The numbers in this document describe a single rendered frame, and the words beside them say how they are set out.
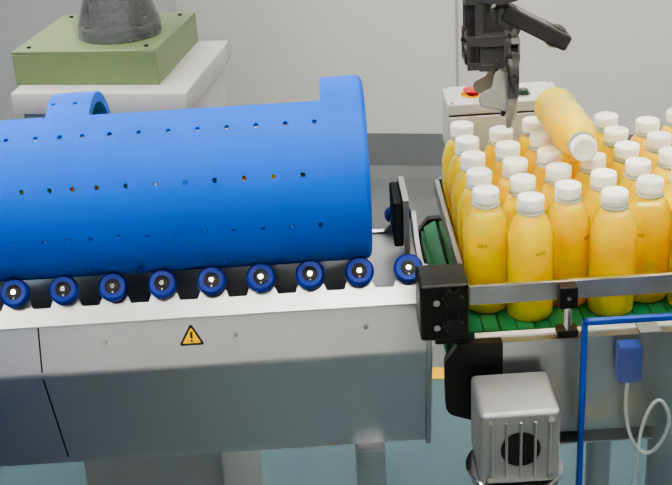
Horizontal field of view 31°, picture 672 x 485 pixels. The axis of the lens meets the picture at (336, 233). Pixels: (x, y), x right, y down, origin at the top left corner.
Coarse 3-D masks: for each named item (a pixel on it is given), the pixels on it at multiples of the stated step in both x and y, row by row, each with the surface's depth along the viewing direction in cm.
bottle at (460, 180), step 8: (464, 168) 194; (456, 176) 195; (464, 176) 194; (456, 184) 195; (464, 184) 193; (456, 192) 195; (456, 200) 195; (456, 208) 196; (456, 216) 196; (456, 224) 197; (456, 232) 197; (456, 240) 198
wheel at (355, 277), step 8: (352, 264) 187; (360, 264) 187; (368, 264) 187; (344, 272) 188; (352, 272) 187; (360, 272) 187; (368, 272) 187; (352, 280) 186; (360, 280) 186; (368, 280) 187
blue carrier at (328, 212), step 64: (0, 128) 179; (64, 128) 179; (128, 128) 179; (192, 128) 178; (256, 128) 178; (320, 128) 178; (0, 192) 177; (64, 192) 177; (128, 192) 177; (192, 192) 177; (256, 192) 177; (320, 192) 178; (0, 256) 181; (64, 256) 182; (128, 256) 183; (192, 256) 184; (256, 256) 185; (320, 256) 186
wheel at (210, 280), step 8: (200, 272) 187; (208, 272) 187; (216, 272) 187; (200, 280) 187; (208, 280) 187; (216, 280) 187; (224, 280) 187; (200, 288) 186; (208, 288) 186; (216, 288) 186; (224, 288) 187
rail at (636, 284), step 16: (480, 288) 178; (496, 288) 178; (512, 288) 178; (528, 288) 178; (544, 288) 178; (592, 288) 178; (608, 288) 178; (624, 288) 178; (640, 288) 178; (656, 288) 178
